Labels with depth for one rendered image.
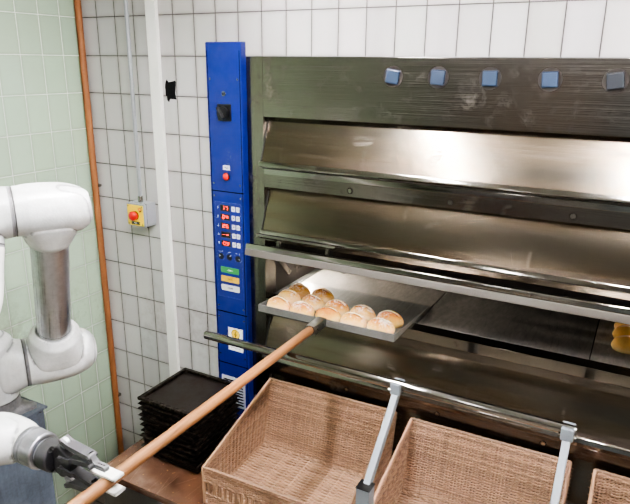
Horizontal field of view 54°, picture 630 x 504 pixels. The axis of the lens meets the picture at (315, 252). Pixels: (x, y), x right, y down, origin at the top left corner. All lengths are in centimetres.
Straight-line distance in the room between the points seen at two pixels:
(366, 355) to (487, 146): 89
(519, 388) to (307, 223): 93
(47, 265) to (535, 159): 144
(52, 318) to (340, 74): 120
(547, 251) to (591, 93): 48
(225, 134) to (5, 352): 106
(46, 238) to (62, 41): 126
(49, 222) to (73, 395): 152
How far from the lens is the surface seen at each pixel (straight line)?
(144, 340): 300
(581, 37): 194
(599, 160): 195
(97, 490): 148
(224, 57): 235
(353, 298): 246
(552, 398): 220
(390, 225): 213
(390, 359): 231
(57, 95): 279
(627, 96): 193
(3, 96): 265
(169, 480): 251
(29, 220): 170
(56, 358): 210
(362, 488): 183
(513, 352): 215
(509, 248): 203
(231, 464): 246
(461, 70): 200
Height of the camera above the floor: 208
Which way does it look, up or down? 17 degrees down
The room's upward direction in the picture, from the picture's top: 1 degrees clockwise
